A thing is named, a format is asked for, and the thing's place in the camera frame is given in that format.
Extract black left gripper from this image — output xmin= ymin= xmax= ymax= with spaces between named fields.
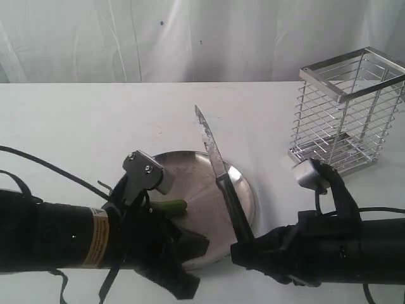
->
xmin=107 ymin=177 xmax=209 ymax=300

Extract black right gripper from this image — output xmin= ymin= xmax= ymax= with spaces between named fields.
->
xmin=230 ymin=226 xmax=320 ymax=287

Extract green cucumber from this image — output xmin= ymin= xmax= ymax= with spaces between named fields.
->
xmin=150 ymin=199 xmax=188 ymax=218

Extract black handled kitchen knife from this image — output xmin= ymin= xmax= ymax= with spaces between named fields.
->
xmin=194 ymin=105 xmax=254 ymax=243

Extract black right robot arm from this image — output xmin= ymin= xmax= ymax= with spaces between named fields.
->
xmin=230 ymin=210 xmax=404 ymax=287

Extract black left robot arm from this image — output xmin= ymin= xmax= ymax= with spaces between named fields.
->
xmin=1 ymin=177 xmax=209 ymax=302

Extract white backdrop curtain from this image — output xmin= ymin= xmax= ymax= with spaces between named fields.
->
xmin=1 ymin=1 xmax=404 ymax=83

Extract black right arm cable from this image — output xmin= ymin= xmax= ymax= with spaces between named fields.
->
xmin=311 ymin=160 xmax=405 ymax=304

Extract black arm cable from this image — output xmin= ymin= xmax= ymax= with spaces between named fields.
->
xmin=311 ymin=160 xmax=405 ymax=304
xmin=0 ymin=145 xmax=110 ymax=304

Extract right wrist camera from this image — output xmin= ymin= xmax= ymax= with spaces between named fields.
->
xmin=292 ymin=158 xmax=329 ymax=195

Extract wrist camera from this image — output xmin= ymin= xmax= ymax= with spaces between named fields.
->
xmin=123 ymin=150 xmax=174 ymax=206
xmin=292 ymin=158 xmax=329 ymax=195

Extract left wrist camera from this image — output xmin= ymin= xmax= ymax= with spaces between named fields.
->
xmin=123 ymin=150 xmax=174 ymax=206

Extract chrome wire utensil holder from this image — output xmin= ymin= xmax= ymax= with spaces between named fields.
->
xmin=288 ymin=47 xmax=404 ymax=175

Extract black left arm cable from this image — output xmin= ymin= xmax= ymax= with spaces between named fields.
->
xmin=0 ymin=145 xmax=110 ymax=304

